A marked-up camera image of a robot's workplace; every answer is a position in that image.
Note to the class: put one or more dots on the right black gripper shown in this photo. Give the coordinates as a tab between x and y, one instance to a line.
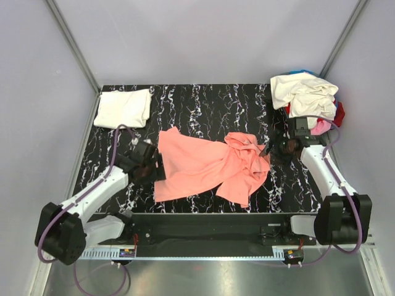
276	137

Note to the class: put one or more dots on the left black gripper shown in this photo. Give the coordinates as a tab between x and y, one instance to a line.
158	172

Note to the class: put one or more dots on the salmon pink t shirt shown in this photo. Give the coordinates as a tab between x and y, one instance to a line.
235	166

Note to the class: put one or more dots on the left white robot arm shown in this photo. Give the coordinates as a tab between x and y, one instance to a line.
65	230

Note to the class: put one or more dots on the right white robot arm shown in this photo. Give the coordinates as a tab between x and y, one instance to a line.
344	215

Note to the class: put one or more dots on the pink garment in pile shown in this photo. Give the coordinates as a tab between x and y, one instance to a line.
320	128

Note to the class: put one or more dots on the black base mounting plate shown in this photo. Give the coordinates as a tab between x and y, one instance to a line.
187	235

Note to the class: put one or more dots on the crumpled cream t shirt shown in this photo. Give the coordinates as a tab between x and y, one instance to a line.
304	94

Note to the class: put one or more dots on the folded white t shirt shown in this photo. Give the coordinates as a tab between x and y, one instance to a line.
129	108

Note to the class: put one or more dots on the red garment in pile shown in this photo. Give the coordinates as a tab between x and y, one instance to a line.
340	113

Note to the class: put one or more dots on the blue garment in pile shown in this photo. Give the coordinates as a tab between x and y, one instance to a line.
302	71

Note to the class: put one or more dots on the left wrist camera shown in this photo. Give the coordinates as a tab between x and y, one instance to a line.
144	150

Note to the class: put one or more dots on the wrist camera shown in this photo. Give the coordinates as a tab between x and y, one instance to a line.
144	150
298	130

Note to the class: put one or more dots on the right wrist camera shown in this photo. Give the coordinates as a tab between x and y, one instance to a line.
298	130

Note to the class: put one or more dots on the slotted grey cable duct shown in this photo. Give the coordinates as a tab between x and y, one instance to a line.
116	253

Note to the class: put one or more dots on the right aluminium frame post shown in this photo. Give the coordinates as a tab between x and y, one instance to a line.
342	38

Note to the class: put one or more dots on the aluminium frame post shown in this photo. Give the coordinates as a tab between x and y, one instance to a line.
342	38
72	44

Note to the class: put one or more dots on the right aluminium rail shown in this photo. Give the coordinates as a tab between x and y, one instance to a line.
368	251

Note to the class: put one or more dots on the left aluminium frame post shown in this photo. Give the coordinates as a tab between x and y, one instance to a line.
72	44

